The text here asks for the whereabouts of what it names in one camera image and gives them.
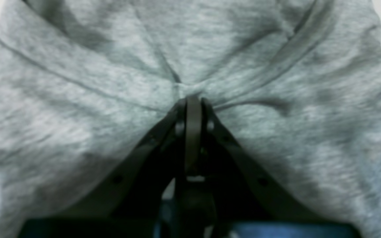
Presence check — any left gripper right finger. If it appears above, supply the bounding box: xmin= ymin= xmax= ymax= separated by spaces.
xmin=187 ymin=97 xmax=360 ymax=238

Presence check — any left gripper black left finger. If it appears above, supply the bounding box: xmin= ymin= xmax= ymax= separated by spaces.
xmin=19 ymin=99 xmax=187 ymax=238

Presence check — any grey T-shirt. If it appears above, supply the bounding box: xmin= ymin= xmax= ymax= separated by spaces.
xmin=0 ymin=0 xmax=381 ymax=238

